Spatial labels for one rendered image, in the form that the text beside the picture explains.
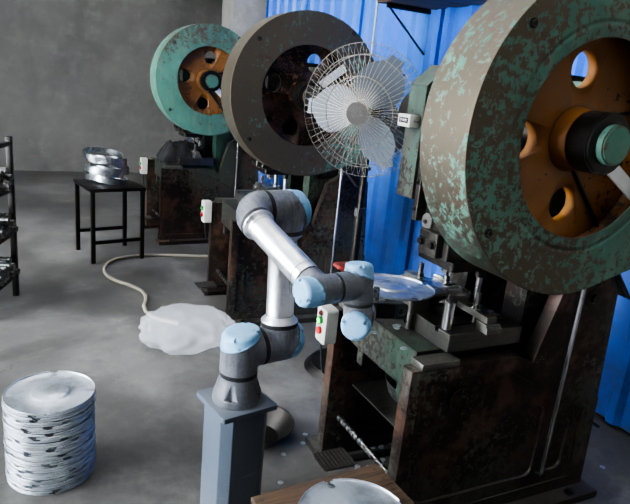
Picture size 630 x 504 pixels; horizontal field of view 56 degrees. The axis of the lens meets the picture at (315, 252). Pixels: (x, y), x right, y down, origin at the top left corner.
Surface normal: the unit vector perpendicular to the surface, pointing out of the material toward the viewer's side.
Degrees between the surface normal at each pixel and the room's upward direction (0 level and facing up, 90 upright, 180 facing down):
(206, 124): 90
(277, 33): 90
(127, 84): 90
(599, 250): 90
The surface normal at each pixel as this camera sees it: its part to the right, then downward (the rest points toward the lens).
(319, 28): 0.39, 0.29
